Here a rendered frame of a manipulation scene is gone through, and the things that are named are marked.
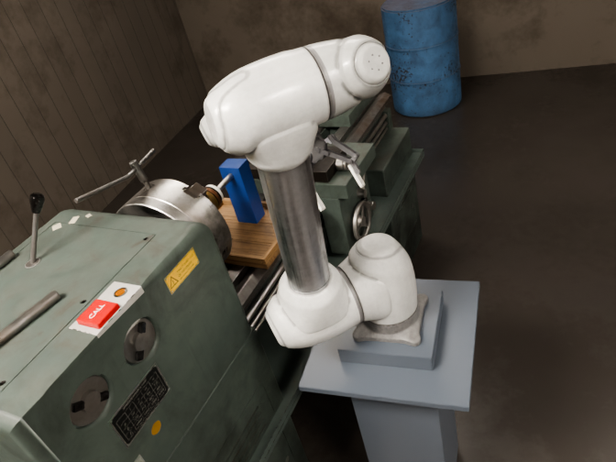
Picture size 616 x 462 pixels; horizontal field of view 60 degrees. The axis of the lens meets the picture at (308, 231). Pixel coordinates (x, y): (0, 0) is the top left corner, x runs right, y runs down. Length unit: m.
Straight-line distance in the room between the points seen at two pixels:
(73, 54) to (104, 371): 3.43
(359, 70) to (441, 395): 0.84
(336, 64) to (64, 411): 0.76
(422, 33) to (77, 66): 2.46
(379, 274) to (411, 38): 2.97
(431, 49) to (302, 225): 3.18
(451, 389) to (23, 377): 0.95
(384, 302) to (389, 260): 0.11
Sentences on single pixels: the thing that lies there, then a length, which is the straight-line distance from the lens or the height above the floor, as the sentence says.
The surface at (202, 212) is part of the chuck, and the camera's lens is 1.47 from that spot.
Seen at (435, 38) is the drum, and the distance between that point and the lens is 4.14.
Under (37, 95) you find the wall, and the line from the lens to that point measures 4.06.
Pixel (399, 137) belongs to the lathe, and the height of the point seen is 0.68.
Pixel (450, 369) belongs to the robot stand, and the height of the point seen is 0.75.
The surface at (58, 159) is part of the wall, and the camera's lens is 4.11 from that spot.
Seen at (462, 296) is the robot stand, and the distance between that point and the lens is 1.64.
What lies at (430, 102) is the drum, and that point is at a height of 0.12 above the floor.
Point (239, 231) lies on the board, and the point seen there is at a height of 0.89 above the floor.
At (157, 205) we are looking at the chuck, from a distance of 1.46.
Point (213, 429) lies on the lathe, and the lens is 1.46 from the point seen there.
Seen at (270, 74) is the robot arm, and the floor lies 1.62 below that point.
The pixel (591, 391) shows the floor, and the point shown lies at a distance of 2.40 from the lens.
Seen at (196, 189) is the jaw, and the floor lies 1.19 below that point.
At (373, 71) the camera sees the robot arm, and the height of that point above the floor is 1.58.
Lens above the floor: 1.90
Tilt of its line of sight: 35 degrees down
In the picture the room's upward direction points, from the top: 15 degrees counter-clockwise
